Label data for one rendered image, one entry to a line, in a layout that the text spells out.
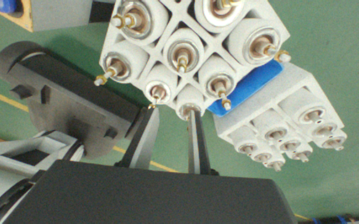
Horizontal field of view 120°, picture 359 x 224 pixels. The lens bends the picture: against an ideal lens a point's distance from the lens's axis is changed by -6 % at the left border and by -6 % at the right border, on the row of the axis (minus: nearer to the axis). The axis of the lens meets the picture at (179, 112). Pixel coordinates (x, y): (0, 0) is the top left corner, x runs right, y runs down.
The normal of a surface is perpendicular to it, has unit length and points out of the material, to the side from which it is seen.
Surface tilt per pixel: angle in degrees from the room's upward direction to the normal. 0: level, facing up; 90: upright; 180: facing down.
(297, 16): 0
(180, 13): 0
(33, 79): 45
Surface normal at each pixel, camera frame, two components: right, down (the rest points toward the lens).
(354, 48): -0.07, 0.65
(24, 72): 0.40, 0.05
